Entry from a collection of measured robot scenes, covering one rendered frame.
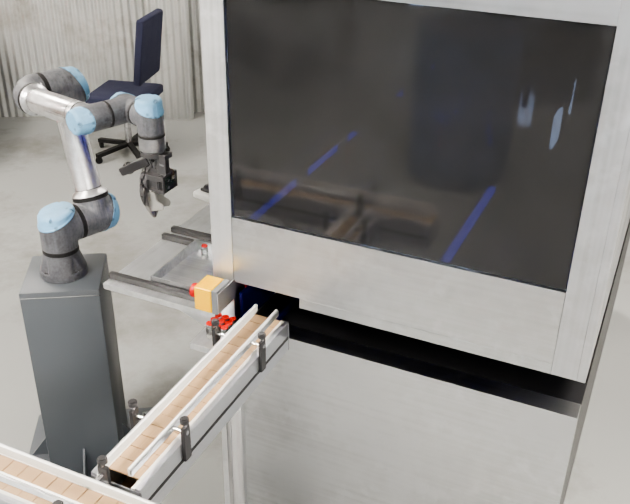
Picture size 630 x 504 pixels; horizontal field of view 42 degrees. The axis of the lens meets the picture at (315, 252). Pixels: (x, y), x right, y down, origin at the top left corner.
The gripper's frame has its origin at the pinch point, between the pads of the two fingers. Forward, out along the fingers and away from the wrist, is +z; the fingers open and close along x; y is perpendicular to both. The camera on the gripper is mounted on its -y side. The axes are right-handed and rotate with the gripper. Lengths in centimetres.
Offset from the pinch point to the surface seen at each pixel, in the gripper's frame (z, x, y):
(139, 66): 45, 250, -186
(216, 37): -58, -12, 32
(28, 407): 110, 11, -78
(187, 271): 21.4, 5.9, 6.9
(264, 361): 18, -28, 52
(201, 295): 8.6, -21.5, 29.5
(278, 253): -4.1, -12.3, 47.8
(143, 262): 21.6, 4.9, -8.8
